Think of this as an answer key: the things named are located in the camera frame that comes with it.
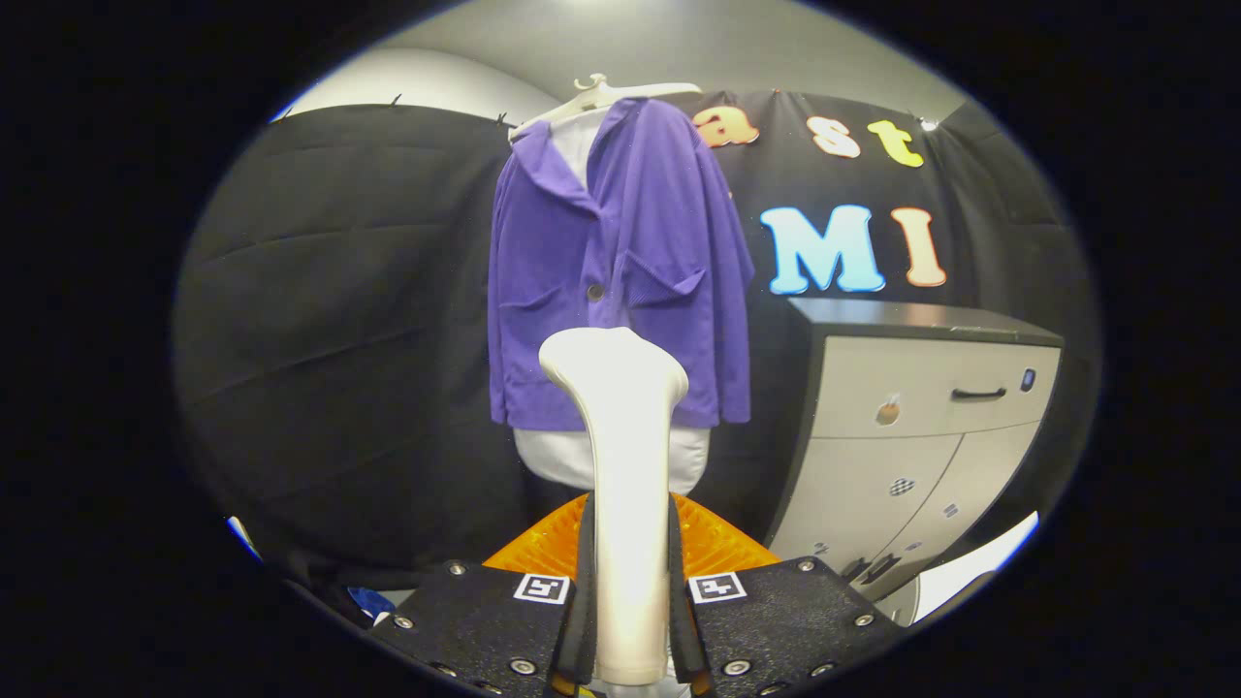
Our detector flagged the white mannequin torso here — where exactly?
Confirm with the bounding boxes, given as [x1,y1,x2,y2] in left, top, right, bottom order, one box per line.
[514,105,712,497]

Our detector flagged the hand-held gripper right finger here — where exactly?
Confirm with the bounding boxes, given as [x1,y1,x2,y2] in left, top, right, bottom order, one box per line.
[667,492,907,698]

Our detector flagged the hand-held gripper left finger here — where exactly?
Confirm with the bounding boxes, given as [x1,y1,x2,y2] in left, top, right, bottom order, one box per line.
[368,492,597,698]

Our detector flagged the grey cabinet with black top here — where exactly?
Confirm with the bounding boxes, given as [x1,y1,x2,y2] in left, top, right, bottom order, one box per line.
[764,297,1066,604]

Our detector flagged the white clothes hanger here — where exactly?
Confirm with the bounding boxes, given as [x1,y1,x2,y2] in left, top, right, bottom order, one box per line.
[509,73,702,142]

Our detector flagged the purple jacket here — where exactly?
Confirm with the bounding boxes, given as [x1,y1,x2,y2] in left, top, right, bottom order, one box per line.
[487,97,755,432]

